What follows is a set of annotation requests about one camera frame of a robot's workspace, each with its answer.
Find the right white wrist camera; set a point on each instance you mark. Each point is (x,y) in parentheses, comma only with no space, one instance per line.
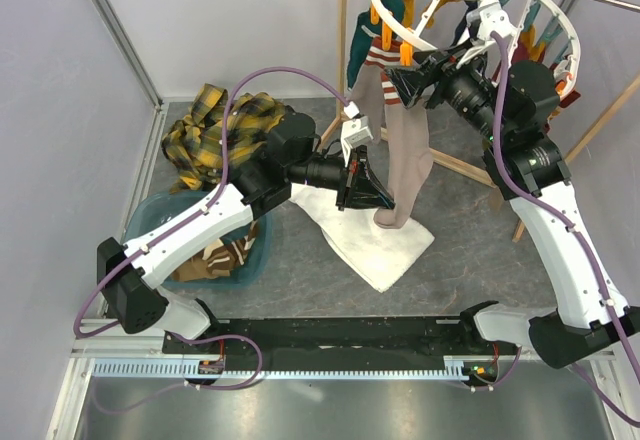
(484,23)

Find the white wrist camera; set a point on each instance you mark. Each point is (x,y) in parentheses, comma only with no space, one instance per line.
(484,23)
(355,131)

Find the teal plastic basin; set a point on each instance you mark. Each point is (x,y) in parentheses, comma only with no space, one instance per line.
(160,208)

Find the grey sock red stripes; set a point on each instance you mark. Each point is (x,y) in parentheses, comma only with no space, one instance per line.
(372,91)
(410,158)

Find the grey cable duct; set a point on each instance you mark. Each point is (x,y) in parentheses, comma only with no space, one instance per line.
(194,369)

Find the aluminium corner post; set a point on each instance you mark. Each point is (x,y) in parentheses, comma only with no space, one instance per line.
(122,40)

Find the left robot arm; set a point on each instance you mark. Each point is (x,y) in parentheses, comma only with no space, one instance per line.
(133,273)

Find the brown striped sock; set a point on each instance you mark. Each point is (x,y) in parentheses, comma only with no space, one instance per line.
(214,261)
(239,249)

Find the white round sock hanger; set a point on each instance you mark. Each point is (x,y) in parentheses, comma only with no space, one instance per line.
(565,77)

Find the wooden clothes rack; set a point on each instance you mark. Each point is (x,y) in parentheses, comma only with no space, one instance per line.
(340,35)

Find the yellow plaid shirt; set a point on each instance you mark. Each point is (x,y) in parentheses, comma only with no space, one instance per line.
(193,144)

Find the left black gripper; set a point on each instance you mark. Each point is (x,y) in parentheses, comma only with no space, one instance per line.
(359,188)

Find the navy blue sock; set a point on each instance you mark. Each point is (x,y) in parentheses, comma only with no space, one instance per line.
(461,33)

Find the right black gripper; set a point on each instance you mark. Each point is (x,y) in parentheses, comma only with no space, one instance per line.
(412,81)

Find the dark teal sock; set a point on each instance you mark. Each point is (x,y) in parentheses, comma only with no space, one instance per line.
(364,34)

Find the white towel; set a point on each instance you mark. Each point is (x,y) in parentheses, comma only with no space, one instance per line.
(379,256)

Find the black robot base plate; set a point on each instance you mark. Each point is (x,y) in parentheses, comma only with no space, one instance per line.
(435,335)

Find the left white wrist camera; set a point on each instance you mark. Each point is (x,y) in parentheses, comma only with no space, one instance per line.
(355,131)

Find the maroon patterned sock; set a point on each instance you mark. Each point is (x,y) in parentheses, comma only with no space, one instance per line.
(528,48)

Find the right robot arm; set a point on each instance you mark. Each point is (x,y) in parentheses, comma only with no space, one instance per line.
(590,314)

